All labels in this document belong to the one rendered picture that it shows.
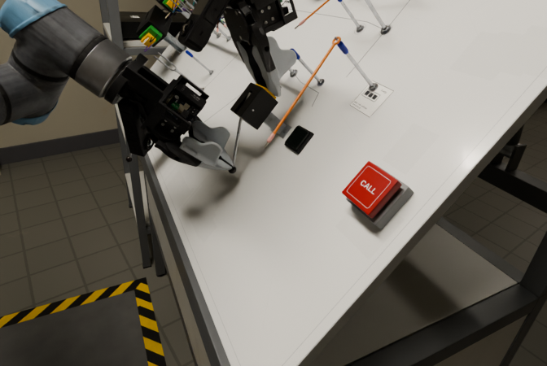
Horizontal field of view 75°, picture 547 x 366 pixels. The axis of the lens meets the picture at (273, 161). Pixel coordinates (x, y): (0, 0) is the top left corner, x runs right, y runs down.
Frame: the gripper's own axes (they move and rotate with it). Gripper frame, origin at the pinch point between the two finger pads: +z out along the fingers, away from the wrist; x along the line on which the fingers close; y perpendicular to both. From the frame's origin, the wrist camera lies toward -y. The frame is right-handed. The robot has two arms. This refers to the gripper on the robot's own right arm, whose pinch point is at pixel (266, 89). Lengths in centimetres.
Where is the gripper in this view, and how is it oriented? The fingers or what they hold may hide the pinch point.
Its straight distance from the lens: 58.9
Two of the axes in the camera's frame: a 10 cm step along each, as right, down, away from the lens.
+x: -4.9, -3.8, 7.9
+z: 3.3, 7.6, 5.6
